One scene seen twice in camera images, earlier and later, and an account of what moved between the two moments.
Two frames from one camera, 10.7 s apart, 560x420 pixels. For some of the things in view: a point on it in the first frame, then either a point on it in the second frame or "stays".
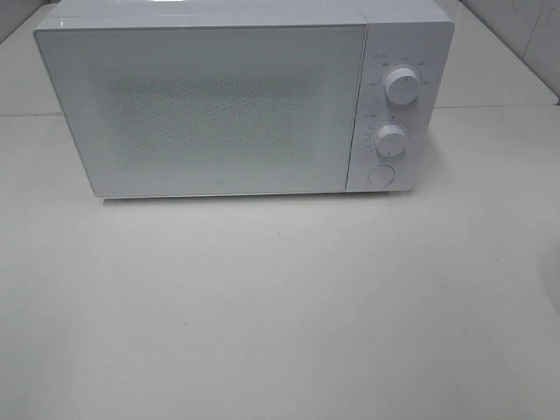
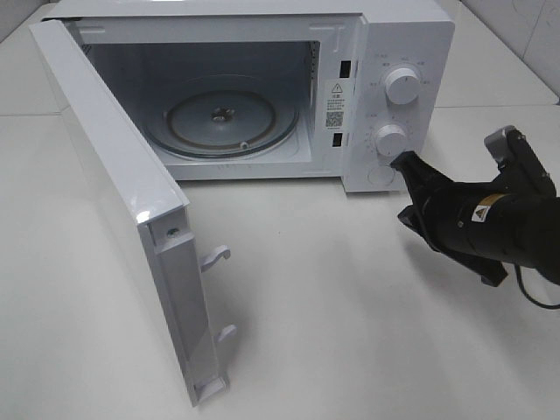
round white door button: x=381 y=175 stays
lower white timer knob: x=390 y=140 stays
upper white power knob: x=402 y=86 stays
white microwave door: x=209 y=110 to x=161 y=210
